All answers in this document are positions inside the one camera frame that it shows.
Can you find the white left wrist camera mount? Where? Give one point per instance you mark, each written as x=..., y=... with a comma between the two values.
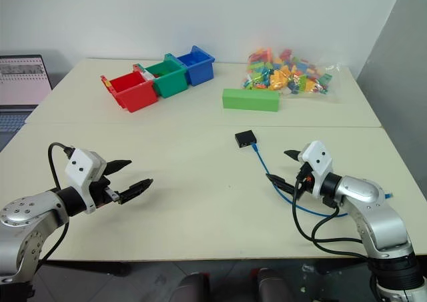
x=81, y=168

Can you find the black table frame bar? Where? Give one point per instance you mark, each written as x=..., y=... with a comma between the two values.
x=86, y=268

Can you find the blue plastic bin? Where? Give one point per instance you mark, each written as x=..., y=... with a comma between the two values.
x=198, y=68

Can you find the green plastic bin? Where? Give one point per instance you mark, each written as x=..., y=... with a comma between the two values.
x=168, y=80

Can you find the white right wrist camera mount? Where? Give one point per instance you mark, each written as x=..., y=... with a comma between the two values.
x=317, y=158

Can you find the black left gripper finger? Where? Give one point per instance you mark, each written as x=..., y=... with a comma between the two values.
x=136, y=189
x=116, y=165

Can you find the red plastic bin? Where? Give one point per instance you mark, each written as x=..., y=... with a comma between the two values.
x=133, y=92

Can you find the green rectangular block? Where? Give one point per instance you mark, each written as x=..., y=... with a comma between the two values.
x=251, y=99

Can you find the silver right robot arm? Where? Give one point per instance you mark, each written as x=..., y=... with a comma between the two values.
x=377, y=215

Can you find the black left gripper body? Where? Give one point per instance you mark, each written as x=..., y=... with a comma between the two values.
x=101, y=195

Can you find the dark rounded shape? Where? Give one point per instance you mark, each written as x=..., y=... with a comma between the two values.
x=195, y=287
x=273, y=285

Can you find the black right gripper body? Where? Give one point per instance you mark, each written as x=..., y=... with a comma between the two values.
x=305, y=177

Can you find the grey laptop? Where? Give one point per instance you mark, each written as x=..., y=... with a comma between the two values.
x=21, y=78

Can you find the clear bag of coloured bricks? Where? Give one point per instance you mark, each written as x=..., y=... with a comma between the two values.
x=290, y=75

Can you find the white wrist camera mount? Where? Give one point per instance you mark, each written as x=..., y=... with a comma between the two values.
x=317, y=158
x=81, y=168

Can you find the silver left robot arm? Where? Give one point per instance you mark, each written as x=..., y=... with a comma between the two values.
x=20, y=215

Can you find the small black box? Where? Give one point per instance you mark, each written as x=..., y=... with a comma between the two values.
x=245, y=137

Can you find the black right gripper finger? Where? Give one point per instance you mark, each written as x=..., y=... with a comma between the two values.
x=282, y=182
x=293, y=155

